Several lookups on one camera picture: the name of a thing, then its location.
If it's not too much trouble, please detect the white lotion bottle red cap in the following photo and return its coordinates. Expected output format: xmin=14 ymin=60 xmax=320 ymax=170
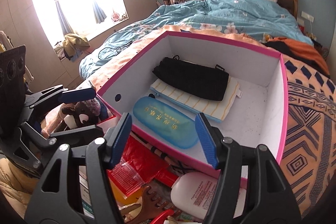
xmin=170 ymin=171 xmax=247 ymax=220

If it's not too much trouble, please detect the blue glasses case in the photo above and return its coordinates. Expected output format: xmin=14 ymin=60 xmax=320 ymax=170
xmin=133 ymin=97 xmax=199 ymax=149

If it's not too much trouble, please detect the yellow striped fabric pouch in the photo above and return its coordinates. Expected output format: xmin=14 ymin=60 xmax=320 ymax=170
xmin=150 ymin=76 xmax=242 ymax=123

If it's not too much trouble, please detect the black drawstring pouch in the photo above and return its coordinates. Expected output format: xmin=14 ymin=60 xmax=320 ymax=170
xmin=153 ymin=55 xmax=230 ymax=101

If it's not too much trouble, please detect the pink knitted teddy bear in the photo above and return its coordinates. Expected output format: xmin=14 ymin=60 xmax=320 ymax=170
xmin=41 ymin=104 xmax=65 ymax=139

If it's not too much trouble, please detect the brown knitted plush toy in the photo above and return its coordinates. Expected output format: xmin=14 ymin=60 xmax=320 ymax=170
xmin=53 ymin=98 xmax=101 ymax=132

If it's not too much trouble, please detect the red plastic bag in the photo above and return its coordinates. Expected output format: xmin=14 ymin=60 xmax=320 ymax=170
xmin=108 ymin=132 xmax=186 ymax=198

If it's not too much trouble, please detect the orange cream tube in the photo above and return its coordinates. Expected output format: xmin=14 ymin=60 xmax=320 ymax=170
xmin=109 ymin=179 xmax=126 ymax=206

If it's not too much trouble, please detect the orange patterned blanket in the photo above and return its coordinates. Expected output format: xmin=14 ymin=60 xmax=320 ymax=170
xmin=76 ymin=24 xmax=336 ymax=219

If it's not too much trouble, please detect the yellow garment by window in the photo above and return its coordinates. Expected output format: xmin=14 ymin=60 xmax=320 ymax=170
xmin=62 ymin=34 xmax=91 ymax=57

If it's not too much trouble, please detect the brown wooden comb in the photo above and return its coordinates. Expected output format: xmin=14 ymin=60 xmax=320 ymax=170
xmin=119 ymin=186 xmax=169 ymax=223

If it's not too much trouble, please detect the pink cardboard box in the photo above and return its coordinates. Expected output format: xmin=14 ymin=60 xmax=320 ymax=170
xmin=98 ymin=31 xmax=288 ymax=177

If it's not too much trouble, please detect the orange garment on bed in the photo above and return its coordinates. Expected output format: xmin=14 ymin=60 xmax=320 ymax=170
xmin=264 ymin=37 xmax=330 ymax=78

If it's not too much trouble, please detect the blue floral duvet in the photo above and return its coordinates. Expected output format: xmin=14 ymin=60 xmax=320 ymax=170
xmin=79 ymin=0 xmax=313 ymax=80

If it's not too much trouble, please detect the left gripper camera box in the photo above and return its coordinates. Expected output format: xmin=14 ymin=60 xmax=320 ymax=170
xmin=1 ymin=46 xmax=26 ymax=124

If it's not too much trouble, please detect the white wall socket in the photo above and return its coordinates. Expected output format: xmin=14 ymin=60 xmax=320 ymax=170
xmin=301 ymin=11 xmax=314 ymax=23

